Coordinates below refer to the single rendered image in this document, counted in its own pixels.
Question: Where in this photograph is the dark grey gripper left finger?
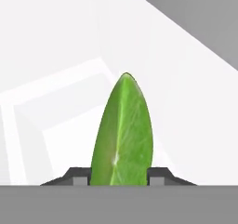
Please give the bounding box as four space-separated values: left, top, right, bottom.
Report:
40 166 93 187

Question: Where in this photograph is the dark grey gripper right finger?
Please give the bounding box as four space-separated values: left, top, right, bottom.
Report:
146 166 197 187

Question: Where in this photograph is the green lemon wedge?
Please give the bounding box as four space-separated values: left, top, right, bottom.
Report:
89 72 154 187

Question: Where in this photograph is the white fridge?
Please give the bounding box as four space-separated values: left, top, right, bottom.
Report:
0 0 238 187

